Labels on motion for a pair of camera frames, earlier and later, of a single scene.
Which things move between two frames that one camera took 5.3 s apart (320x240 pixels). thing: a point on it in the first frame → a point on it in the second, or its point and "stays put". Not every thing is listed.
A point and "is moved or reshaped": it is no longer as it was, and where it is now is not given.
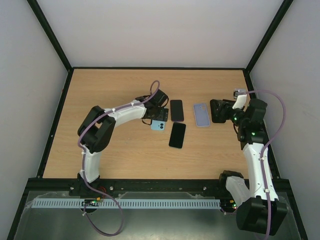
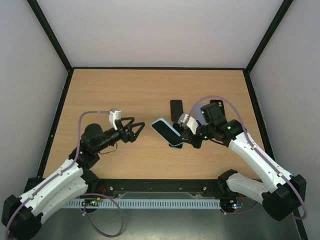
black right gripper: x=217 y=111 → x=187 y=136
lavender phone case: x=201 y=114 stays put
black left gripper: x=162 y=116 → x=130 y=137
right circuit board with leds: x=232 y=205 stays put
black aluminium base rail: x=139 y=185 stays put
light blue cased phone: x=157 y=125 is moved or reshaped
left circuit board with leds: x=91 y=202 stays put
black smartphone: x=176 y=110 stays put
